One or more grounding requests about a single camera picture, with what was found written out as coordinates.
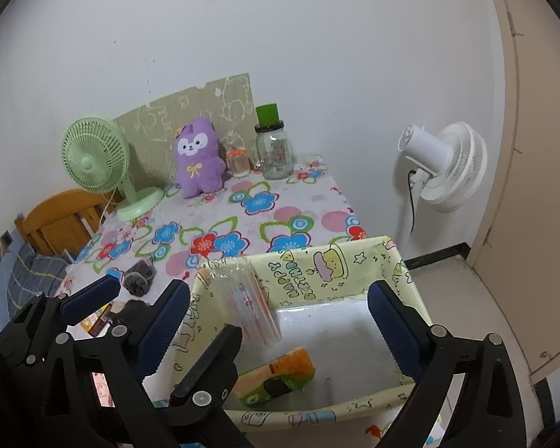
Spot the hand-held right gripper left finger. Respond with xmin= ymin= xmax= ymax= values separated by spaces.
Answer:
xmin=37 ymin=280 xmax=190 ymax=448

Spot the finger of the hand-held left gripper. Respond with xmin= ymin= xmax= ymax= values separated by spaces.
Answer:
xmin=0 ymin=274 xmax=121 ymax=383
xmin=168 ymin=323 xmax=243 ymax=421

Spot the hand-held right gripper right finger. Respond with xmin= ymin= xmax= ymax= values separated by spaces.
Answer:
xmin=368 ymin=280 xmax=535 ymax=448

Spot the black plastic bag roll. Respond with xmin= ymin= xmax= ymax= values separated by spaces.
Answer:
xmin=113 ymin=258 xmax=159 ymax=327

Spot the yellow printed storage box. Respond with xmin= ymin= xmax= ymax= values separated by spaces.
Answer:
xmin=170 ymin=237 xmax=437 ymax=432

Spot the yellow printed packet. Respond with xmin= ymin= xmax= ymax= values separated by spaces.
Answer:
xmin=79 ymin=303 xmax=115 ymax=337

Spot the grey plaid bedding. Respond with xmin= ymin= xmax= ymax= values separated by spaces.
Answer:
xmin=4 ymin=243 xmax=68 ymax=309

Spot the clear plastic package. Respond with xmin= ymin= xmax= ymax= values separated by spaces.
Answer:
xmin=224 ymin=264 xmax=283 ymax=346

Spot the orange green tissue packet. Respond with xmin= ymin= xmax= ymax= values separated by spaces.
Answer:
xmin=236 ymin=346 xmax=317 ymax=407

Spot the green desk fan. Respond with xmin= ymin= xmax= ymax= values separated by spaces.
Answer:
xmin=60 ymin=114 xmax=165 ymax=222

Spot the floral tablecloth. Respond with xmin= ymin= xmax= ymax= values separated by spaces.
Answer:
xmin=58 ymin=161 xmax=449 ymax=448

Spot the purple plush toy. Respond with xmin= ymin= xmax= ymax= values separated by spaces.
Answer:
xmin=174 ymin=118 xmax=228 ymax=200

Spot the cotton swab container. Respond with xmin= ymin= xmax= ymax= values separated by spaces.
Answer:
xmin=226 ymin=147 xmax=252 ymax=178

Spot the white standing fan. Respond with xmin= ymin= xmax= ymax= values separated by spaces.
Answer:
xmin=398 ymin=122 xmax=488 ymax=248

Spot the green printed cardboard sheet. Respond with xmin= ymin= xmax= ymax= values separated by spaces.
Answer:
xmin=113 ymin=73 xmax=255 ymax=187

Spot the beige door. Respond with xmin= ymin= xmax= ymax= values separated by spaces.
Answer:
xmin=483 ymin=0 xmax=560 ymax=379

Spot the glass jar with green lid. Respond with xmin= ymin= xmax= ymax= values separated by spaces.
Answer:
xmin=248 ymin=104 xmax=294 ymax=180

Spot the white fan cable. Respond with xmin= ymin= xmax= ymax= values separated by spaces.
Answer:
xmin=99 ymin=187 xmax=122 ymax=225

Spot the black fan cable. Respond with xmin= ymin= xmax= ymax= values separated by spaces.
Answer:
xmin=407 ymin=170 xmax=419 ymax=235

